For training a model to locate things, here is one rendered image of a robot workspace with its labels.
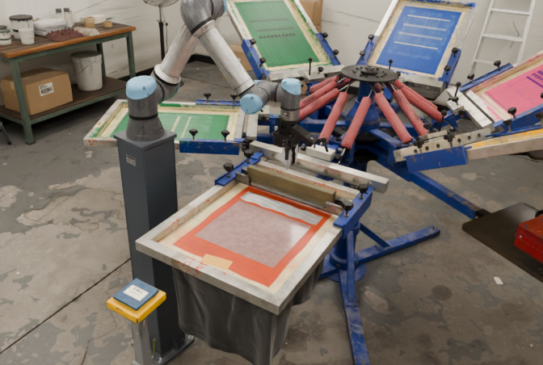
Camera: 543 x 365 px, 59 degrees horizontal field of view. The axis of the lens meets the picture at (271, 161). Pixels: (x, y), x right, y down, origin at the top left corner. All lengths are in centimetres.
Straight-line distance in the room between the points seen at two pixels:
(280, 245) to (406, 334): 131
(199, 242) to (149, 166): 41
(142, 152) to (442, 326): 195
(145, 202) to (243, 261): 58
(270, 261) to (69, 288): 173
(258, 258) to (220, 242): 16
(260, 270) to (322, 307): 132
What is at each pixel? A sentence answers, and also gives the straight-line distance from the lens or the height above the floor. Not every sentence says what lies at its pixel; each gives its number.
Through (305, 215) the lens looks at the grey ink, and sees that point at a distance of 195.
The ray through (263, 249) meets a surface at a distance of 177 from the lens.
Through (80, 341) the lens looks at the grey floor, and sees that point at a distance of 287.
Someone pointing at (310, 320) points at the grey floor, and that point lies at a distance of 287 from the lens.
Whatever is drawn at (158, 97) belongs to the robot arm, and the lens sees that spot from 200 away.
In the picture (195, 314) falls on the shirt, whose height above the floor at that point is 64.
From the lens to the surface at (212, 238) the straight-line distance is 182.
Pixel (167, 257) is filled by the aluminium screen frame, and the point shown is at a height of 98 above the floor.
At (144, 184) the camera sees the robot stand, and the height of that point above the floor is 102.
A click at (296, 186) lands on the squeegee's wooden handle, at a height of 104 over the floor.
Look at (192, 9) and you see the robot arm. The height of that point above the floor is 173.
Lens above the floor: 203
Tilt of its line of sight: 27 degrees down
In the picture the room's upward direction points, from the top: 3 degrees clockwise
